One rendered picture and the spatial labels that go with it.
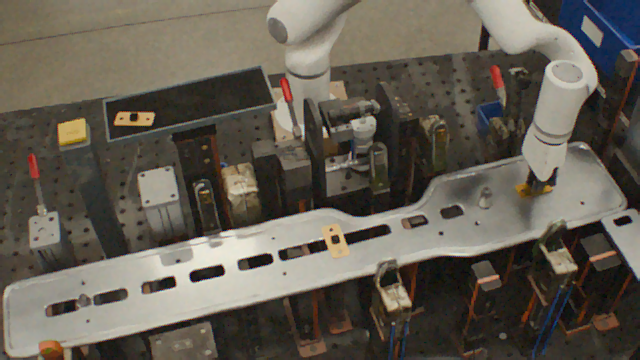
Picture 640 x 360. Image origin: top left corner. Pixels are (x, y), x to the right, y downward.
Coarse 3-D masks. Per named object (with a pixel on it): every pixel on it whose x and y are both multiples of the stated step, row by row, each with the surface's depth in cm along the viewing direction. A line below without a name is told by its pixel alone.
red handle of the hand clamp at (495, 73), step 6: (492, 66) 168; (492, 72) 168; (498, 72) 167; (492, 78) 168; (498, 78) 167; (498, 84) 167; (498, 90) 167; (498, 96) 168; (504, 96) 167; (504, 102) 167; (510, 126) 166; (516, 126) 166
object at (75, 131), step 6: (78, 120) 156; (84, 120) 156; (60, 126) 155; (66, 126) 155; (72, 126) 155; (78, 126) 155; (84, 126) 155; (60, 132) 154; (66, 132) 154; (72, 132) 154; (78, 132) 154; (84, 132) 154; (60, 138) 153; (66, 138) 153; (72, 138) 153; (78, 138) 153; (84, 138) 153; (60, 144) 152
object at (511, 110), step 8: (512, 72) 156; (520, 72) 157; (512, 80) 157; (520, 80) 154; (528, 80) 155; (512, 88) 158; (520, 88) 155; (512, 96) 159; (520, 96) 161; (512, 104) 162; (520, 104) 162; (504, 112) 164; (512, 112) 164; (520, 112) 163; (504, 120) 165; (520, 120) 165; (520, 128) 166
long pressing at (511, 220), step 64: (448, 192) 162; (512, 192) 162; (576, 192) 162; (128, 256) 151; (192, 256) 152; (256, 256) 152; (320, 256) 151; (384, 256) 151; (64, 320) 141; (128, 320) 141
